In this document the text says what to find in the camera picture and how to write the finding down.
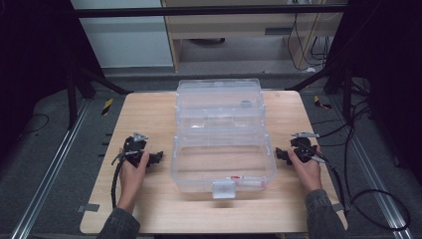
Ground thin black floor cable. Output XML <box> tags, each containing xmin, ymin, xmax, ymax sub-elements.
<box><xmin>19</xmin><ymin>113</ymin><xmax>51</xmax><ymax>136</ymax></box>

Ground white cabinet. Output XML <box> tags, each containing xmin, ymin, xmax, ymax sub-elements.
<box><xmin>70</xmin><ymin>0</ymin><xmax>175</xmax><ymax>70</ymax></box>

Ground dark curtain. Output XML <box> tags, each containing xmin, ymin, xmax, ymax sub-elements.
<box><xmin>326</xmin><ymin>0</ymin><xmax>422</xmax><ymax>187</ymax></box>
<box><xmin>0</xmin><ymin>0</ymin><xmax>104</xmax><ymax>160</ymax></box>

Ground black hanging cables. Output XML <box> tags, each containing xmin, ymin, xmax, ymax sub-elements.
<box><xmin>286</xmin><ymin>0</ymin><xmax>334</xmax><ymax>73</ymax></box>

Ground black looped floor cable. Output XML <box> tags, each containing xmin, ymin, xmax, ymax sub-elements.
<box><xmin>343</xmin><ymin>99</ymin><xmax>412</xmax><ymax>232</ymax></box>

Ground clear plastic storage box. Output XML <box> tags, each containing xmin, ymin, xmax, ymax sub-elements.
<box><xmin>170</xmin><ymin>78</ymin><xmax>279</xmax><ymax>200</ymax></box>

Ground yellow and black tape strip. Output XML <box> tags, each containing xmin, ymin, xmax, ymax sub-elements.
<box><xmin>101</xmin><ymin>98</ymin><xmax>114</xmax><ymax>117</ymax></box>
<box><xmin>313</xmin><ymin>95</ymin><xmax>332</xmax><ymax>111</ymax></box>

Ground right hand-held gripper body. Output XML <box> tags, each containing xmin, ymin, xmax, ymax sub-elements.
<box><xmin>290</xmin><ymin>131</ymin><xmax>328</xmax><ymax>164</ymax></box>

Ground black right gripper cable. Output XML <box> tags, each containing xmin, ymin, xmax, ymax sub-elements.
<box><xmin>317</xmin><ymin>152</ymin><xmax>350</xmax><ymax>214</ymax></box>

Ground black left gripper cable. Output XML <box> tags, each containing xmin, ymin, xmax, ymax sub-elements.
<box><xmin>110</xmin><ymin>155</ymin><xmax>127</xmax><ymax>210</ymax></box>

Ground person's left hand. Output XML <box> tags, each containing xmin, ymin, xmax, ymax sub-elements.
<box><xmin>117</xmin><ymin>150</ymin><xmax>150</xmax><ymax>211</ymax></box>

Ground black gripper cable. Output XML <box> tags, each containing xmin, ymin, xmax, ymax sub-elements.
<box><xmin>110</xmin><ymin>155</ymin><xmax>127</xmax><ymax>210</ymax></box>
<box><xmin>317</xmin><ymin>152</ymin><xmax>350</xmax><ymax>214</ymax></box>

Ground aluminium floor rail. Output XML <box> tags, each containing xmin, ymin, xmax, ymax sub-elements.
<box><xmin>331</xmin><ymin>96</ymin><xmax>414</xmax><ymax>239</ymax></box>
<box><xmin>9</xmin><ymin>99</ymin><xmax>92</xmax><ymax>239</ymax></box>

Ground light wooden shelf unit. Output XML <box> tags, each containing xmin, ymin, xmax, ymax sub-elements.
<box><xmin>160</xmin><ymin>0</ymin><xmax>347</xmax><ymax>74</ymax></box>

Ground white and red slim object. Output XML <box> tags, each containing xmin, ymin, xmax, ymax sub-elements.
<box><xmin>226</xmin><ymin>175</ymin><xmax>267</xmax><ymax>187</ymax></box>

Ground black metal stand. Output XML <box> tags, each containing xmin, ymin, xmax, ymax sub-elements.
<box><xmin>285</xmin><ymin>59</ymin><xmax>369</xmax><ymax>122</ymax></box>
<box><xmin>65</xmin><ymin>49</ymin><xmax>134</xmax><ymax>131</ymax></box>

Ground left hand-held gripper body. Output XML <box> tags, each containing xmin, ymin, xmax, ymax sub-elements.
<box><xmin>111</xmin><ymin>131</ymin><xmax>150</xmax><ymax>169</ymax></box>

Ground person's right hand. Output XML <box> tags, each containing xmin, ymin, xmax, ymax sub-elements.
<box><xmin>287</xmin><ymin>147</ymin><xmax>323</xmax><ymax>195</ymax></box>

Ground black horizontal bar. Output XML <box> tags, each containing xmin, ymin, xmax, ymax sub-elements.
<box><xmin>72</xmin><ymin>4</ymin><xmax>348</xmax><ymax>19</ymax></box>

